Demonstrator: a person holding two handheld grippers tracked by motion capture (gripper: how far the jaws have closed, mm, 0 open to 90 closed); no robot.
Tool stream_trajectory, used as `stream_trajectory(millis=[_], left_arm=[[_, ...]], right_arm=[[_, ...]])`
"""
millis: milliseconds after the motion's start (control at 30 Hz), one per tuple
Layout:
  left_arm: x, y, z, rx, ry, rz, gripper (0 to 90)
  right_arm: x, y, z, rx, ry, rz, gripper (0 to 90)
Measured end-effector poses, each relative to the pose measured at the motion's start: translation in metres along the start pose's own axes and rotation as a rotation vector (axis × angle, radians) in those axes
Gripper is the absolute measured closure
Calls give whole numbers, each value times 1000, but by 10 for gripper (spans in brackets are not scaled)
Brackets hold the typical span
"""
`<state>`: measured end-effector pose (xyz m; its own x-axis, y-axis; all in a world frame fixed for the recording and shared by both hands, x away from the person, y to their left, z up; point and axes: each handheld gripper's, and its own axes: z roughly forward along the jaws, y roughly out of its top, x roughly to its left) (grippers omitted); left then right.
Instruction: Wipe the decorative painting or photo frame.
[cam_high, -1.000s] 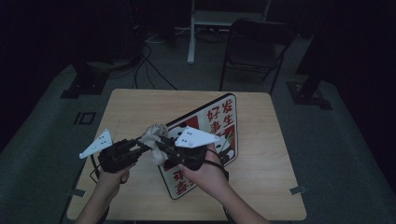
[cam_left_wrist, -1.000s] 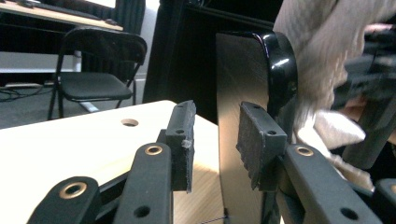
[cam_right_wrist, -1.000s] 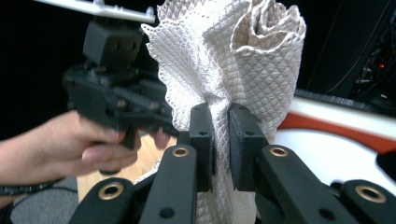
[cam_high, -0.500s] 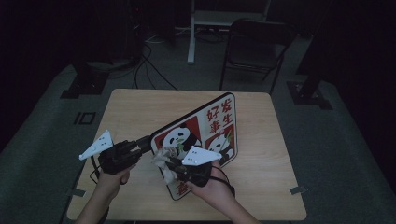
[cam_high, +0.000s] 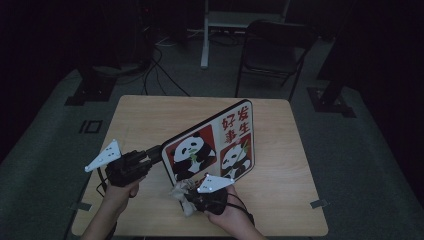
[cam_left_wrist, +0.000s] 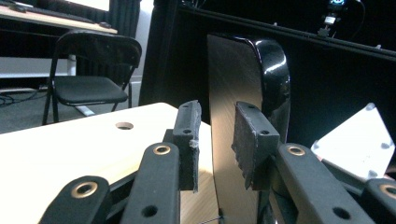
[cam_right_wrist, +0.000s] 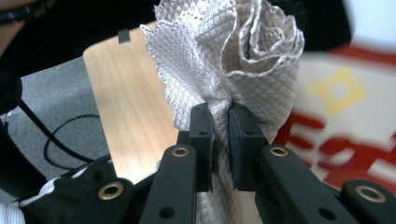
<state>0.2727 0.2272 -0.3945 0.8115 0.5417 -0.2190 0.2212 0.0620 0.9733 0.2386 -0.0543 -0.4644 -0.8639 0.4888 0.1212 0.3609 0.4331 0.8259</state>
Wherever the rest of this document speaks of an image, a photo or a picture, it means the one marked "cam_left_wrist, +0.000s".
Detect black metal rail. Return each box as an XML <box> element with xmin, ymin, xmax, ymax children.
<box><xmin>178</xmin><ymin>5</ymin><xmax>396</xmax><ymax>62</ymax></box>

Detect white-legged desk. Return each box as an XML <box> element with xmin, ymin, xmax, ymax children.
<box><xmin>0</xmin><ymin>4</ymin><xmax>120</xmax><ymax>79</ymax></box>

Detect camera on stand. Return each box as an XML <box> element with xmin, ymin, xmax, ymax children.
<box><xmin>317</xmin><ymin>0</ymin><xmax>348</xmax><ymax>37</ymax></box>

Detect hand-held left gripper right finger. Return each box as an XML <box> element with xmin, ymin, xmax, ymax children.
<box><xmin>231</xmin><ymin>101</ymin><xmax>281</xmax><ymax>191</ymax></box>

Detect black folding chair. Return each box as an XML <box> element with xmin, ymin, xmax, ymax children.
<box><xmin>41</xmin><ymin>29</ymin><xmax>144</xmax><ymax>126</ymax></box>

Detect bright monitor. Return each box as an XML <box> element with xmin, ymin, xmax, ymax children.
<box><xmin>64</xmin><ymin>0</ymin><xmax>111</xmax><ymax>12</ymax></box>

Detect black floor cables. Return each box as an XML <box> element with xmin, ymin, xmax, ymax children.
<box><xmin>0</xmin><ymin>88</ymin><xmax>50</xmax><ymax>108</ymax></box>

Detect panda picture board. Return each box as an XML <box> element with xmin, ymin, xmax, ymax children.
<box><xmin>205</xmin><ymin>33</ymin><xmax>292</xmax><ymax>224</ymax></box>

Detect black keyboard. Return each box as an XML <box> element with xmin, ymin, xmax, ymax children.
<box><xmin>26</xmin><ymin>6</ymin><xmax>96</xmax><ymax>24</ymax></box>

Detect round table grommet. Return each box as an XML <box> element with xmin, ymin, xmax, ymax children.
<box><xmin>115</xmin><ymin>121</ymin><xmax>134</xmax><ymax>131</ymax></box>

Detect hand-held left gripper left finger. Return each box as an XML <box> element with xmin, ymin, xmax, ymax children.
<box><xmin>172</xmin><ymin>100</ymin><xmax>203</xmax><ymax>192</ymax></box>

